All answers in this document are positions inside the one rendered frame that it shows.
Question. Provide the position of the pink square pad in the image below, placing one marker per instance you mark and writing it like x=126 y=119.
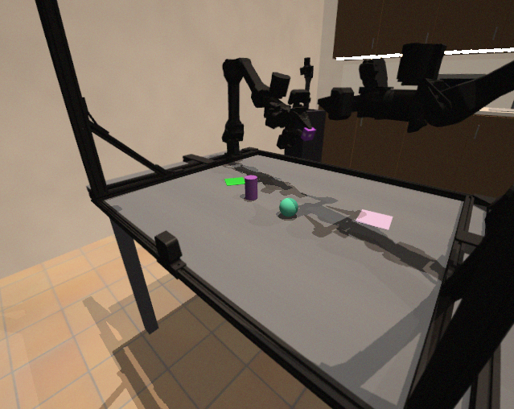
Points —
x=374 y=219

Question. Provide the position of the green ball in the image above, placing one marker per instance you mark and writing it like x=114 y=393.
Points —
x=288 y=207

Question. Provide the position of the green rectangle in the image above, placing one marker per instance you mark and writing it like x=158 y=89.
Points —
x=235 y=181

